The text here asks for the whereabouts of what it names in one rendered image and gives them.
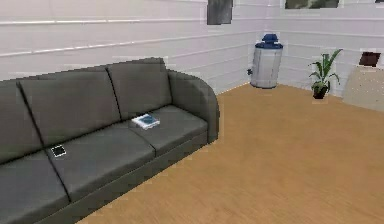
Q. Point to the blue and white book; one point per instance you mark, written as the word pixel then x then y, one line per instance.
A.
pixel 145 121

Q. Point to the green potted house plant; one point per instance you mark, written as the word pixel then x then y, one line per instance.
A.
pixel 322 75

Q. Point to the grey bin with blue lid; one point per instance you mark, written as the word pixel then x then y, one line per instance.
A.
pixel 266 63

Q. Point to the wide framed wall picture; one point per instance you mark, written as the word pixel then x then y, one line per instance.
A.
pixel 311 3

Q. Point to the dark framed wall picture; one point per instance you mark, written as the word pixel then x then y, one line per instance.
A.
pixel 219 11

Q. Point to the beige cabinet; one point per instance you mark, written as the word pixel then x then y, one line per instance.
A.
pixel 365 88

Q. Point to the small black phone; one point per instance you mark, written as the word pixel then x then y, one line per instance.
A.
pixel 58 150

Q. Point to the dark brown box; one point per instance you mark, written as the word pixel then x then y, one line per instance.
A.
pixel 369 59

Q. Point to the dark grey sofa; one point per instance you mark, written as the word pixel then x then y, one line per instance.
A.
pixel 100 110

